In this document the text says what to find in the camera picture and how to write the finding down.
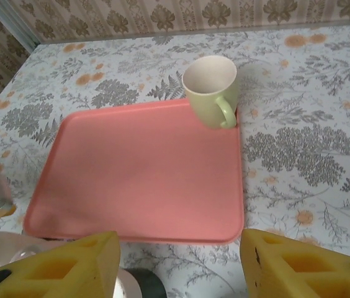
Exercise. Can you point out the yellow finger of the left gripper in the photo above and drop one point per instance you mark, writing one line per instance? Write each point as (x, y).
(6, 212)

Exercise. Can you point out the aluminium frame post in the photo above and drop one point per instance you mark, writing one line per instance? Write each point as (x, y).
(16, 21)

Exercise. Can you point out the dark green faceted mug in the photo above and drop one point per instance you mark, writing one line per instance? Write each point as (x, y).
(153, 285)

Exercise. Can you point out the pink faceted mug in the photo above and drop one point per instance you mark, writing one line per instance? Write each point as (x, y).
(128, 285)

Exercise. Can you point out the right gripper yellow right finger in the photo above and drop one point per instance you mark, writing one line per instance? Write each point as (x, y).
(302, 270)

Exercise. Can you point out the light green mug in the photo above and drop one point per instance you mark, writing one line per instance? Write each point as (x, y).
(203, 102)

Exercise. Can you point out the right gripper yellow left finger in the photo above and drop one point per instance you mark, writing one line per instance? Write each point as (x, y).
(54, 273)

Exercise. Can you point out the pink plastic tray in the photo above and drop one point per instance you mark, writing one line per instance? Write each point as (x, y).
(131, 170)

